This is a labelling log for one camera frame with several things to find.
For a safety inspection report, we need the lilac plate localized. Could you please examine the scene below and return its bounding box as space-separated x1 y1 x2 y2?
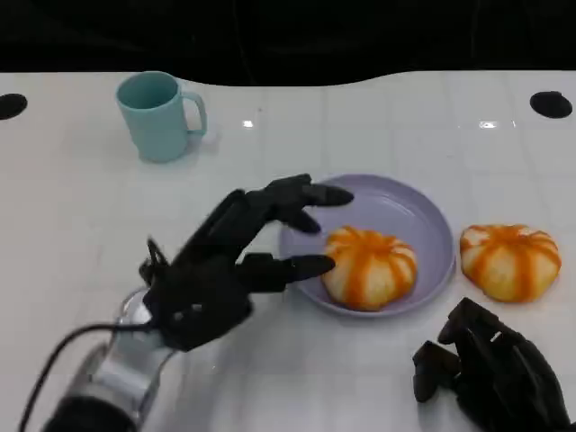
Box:
277 174 457 319

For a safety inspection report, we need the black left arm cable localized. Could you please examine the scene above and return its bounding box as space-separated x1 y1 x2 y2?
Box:
17 321 157 432

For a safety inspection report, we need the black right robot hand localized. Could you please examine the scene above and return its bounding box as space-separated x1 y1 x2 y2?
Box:
411 296 576 432

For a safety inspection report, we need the pale green mug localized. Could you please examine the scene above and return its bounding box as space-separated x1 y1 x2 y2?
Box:
115 70 209 163

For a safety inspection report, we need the orange white toy bread roll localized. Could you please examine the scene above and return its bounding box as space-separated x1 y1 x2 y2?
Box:
319 226 419 312
458 223 563 303

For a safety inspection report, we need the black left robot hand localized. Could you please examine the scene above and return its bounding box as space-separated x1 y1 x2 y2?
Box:
142 173 355 353

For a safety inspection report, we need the black round table grommet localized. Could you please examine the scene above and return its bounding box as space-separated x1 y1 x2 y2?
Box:
0 93 29 121
529 90 574 120

